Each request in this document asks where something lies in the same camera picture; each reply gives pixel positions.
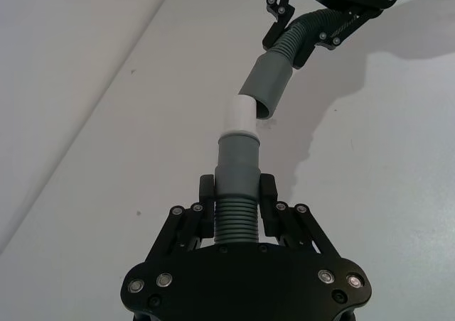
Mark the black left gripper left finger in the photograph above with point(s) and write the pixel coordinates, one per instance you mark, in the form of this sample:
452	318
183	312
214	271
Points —
207	207

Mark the white plastic pipe connector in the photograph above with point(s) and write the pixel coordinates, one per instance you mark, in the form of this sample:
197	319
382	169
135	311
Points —
240	115

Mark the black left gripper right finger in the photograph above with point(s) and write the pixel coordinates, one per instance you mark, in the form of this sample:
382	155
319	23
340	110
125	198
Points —
268	207

